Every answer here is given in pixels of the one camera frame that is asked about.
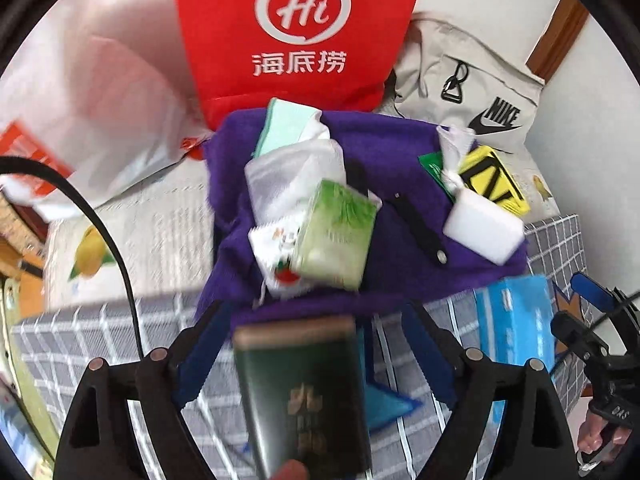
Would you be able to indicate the patterned cardboard box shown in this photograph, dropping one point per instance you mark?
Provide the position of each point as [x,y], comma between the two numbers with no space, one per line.
[15,225]

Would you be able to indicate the white sponge block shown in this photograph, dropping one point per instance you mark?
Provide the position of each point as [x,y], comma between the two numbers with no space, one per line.
[482,227]

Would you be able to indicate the dark green tissue packet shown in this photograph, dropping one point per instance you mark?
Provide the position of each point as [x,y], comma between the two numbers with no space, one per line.
[432,165]

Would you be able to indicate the purple towel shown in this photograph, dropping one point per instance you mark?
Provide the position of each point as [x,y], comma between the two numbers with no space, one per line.
[390,160]

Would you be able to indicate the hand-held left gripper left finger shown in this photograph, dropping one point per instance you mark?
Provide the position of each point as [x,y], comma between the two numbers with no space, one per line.
[197,365]

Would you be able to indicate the beige waist bag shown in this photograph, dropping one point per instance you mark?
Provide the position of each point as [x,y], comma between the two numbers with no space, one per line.
[435,60]

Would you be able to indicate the grey checked star blanket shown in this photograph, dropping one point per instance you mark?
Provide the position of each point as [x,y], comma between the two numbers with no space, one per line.
[100,330]

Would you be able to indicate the dark green tin box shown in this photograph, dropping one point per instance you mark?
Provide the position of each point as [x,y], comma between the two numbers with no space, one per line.
[300,400]

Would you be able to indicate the white packet with orange fruit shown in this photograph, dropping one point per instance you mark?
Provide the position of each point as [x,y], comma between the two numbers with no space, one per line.
[272,250]

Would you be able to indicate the person's right hand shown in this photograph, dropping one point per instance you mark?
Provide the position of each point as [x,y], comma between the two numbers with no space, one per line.
[592,440]

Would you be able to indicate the white plastic shopping bag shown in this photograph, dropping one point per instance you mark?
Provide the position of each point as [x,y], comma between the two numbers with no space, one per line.
[100,85]

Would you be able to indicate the white plastic bag packet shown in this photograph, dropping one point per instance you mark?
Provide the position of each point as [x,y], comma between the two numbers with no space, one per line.
[290,175]

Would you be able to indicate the crumpled white tissue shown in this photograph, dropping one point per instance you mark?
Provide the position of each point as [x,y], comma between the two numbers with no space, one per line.
[452,145]

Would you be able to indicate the light green tissue pack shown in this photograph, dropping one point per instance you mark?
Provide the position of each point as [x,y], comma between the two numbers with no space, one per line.
[335,235]

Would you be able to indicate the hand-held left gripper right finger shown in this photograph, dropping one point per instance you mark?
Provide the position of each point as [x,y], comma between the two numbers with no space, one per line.
[427,355]

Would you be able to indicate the mint green cloth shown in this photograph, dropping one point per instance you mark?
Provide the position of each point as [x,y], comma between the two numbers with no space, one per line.
[282,125]

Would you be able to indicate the fruit print sheet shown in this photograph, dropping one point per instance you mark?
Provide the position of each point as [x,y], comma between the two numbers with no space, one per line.
[165,240]

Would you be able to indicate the brown wooden door frame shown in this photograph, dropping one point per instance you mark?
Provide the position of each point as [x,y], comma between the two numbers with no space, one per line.
[555,40]

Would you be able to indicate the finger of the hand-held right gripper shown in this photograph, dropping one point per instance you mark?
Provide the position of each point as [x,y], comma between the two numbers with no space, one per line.
[592,292]
[575,332]

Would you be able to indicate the blue tissue pack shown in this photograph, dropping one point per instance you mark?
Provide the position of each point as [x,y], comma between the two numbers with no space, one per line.
[515,320]

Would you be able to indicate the yellow mesh pouch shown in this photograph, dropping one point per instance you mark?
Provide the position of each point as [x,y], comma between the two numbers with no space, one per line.
[500,185]

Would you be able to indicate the red paper bag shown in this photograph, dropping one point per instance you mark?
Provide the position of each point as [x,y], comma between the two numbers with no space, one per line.
[225,35]

